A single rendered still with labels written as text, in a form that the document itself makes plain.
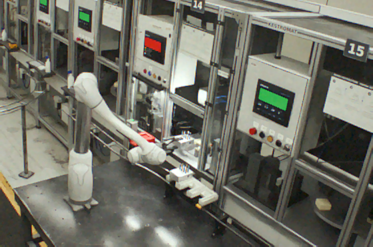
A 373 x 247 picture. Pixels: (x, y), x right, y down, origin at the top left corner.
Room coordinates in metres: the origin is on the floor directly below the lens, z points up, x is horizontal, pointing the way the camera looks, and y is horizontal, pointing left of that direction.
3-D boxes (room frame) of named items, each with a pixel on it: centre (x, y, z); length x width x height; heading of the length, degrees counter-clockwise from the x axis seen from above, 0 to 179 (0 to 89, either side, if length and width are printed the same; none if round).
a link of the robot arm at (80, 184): (2.30, 0.63, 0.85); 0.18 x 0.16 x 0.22; 16
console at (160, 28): (3.05, 0.21, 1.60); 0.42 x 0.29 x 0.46; 43
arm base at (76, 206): (2.27, 0.62, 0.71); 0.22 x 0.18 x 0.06; 43
